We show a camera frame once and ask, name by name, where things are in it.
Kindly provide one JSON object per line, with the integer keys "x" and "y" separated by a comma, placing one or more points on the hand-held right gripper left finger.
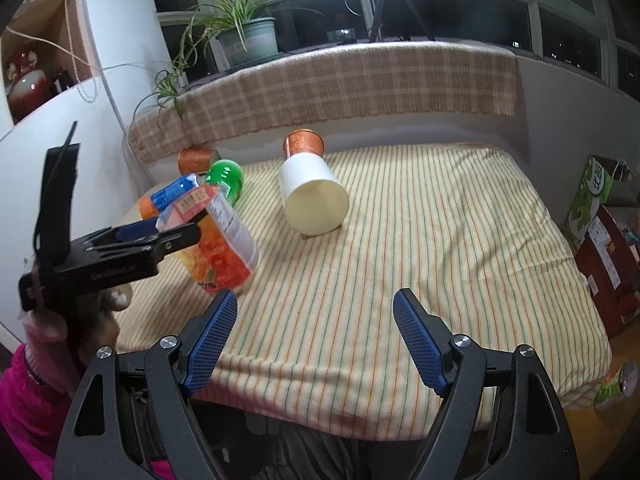
{"x": 210, "y": 345}

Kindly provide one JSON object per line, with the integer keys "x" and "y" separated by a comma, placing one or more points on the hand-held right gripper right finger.
{"x": 417, "y": 345}

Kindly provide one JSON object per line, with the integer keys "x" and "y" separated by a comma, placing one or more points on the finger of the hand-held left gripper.
{"x": 137, "y": 230}
{"x": 175, "y": 240}

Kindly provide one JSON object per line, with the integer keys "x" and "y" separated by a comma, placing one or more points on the orange fruit snack pouch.
{"x": 225, "y": 250}

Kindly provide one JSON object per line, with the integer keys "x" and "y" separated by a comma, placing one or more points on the white paper cup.
{"x": 310, "y": 190}

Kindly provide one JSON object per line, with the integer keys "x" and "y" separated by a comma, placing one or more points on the person's left forearm pink sleeve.
{"x": 25, "y": 400}

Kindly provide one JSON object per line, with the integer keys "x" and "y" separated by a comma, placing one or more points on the person's left hand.
{"x": 102, "y": 325}

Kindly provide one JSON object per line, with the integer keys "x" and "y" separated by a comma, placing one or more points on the blue label orange bottle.
{"x": 165, "y": 195}

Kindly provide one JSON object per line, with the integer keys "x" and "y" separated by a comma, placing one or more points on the copper metal can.
{"x": 195, "y": 160}
{"x": 302, "y": 142}

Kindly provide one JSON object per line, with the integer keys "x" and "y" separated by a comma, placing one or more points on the green plastic bottle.
{"x": 225, "y": 172}

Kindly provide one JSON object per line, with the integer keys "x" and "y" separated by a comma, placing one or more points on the striped yellow blanket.
{"x": 400, "y": 250}

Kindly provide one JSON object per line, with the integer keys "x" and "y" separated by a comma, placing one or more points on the dark grey clothing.
{"x": 320, "y": 455}

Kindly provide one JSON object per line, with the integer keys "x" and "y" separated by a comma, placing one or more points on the red round vase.
{"x": 27, "y": 90}

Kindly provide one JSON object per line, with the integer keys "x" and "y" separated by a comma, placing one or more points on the red cardboard box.
{"x": 607, "y": 270}

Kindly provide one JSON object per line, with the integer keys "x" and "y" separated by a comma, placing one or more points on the green label bottle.
{"x": 617, "y": 387}

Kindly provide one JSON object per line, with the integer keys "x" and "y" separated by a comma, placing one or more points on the potted spider plant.
{"x": 250, "y": 40}

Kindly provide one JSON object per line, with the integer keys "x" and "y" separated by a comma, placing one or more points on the green white cardboard box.
{"x": 592, "y": 200}

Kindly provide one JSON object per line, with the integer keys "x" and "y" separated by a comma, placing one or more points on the plaid beige blanket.
{"x": 350, "y": 90}

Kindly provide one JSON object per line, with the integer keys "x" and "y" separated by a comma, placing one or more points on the wooden shelf unit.
{"x": 47, "y": 10}

